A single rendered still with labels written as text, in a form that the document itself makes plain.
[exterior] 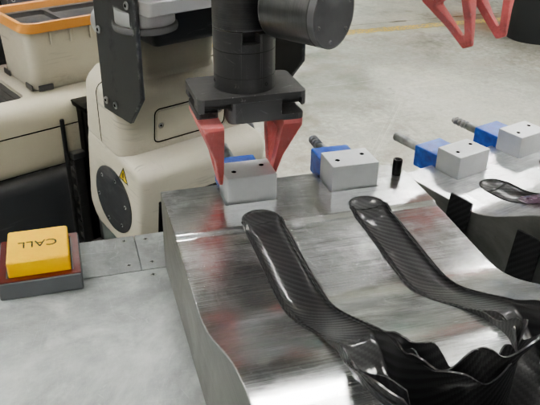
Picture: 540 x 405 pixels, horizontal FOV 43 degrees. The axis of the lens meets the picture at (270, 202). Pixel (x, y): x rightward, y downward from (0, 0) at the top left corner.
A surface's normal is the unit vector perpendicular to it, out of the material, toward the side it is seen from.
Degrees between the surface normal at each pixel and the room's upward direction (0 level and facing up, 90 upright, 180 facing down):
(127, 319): 0
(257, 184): 90
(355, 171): 90
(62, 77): 92
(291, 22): 99
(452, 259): 2
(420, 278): 1
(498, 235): 90
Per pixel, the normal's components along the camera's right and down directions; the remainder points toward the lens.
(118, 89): -0.77, 0.30
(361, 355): 0.09, -0.68
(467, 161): 0.56, 0.41
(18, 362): 0.02, -0.87
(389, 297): -0.08, -0.98
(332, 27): 0.77, 0.31
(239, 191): 0.28, 0.47
